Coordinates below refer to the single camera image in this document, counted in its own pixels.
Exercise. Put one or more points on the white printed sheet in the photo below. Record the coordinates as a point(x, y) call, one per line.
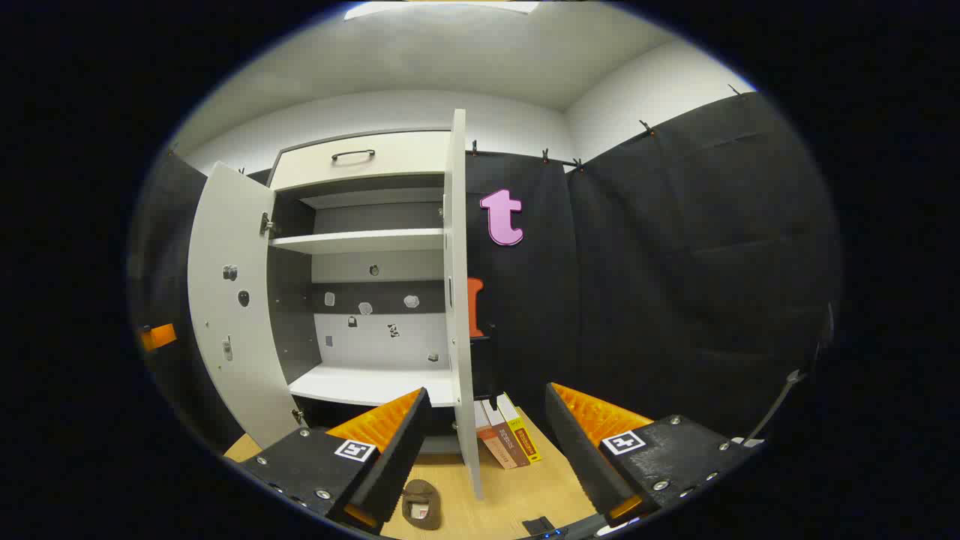
point(750, 442)

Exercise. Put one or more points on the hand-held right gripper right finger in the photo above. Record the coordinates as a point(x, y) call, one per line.
point(581, 457)

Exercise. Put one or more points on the brown fuzzy shoe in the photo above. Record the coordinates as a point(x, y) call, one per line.
point(421, 504)

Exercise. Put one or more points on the white yellow book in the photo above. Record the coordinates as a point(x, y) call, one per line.
point(525, 439)

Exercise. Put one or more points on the white shoe cabinet door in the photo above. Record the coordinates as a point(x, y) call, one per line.
point(456, 300)
point(240, 315)

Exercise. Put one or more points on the white dark brown book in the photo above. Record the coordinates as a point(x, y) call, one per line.
point(508, 442)

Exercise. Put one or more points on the black backdrop cloth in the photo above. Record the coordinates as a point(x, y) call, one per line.
point(637, 262)

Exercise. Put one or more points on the ceiling light panel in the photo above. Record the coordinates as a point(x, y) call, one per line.
point(442, 9)

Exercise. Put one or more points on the white cabinet drawer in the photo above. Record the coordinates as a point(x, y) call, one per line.
point(405, 154)

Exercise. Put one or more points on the white cabinet shelf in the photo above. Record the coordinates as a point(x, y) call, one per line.
point(375, 198)
point(375, 384)
point(360, 241)

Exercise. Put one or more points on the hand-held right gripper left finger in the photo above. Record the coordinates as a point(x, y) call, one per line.
point(397, 457)

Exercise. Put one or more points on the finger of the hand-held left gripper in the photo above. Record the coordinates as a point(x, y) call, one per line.
point(159, 337)

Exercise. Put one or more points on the white grey shoe cabinet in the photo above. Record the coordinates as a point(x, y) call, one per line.
point(375, 345)

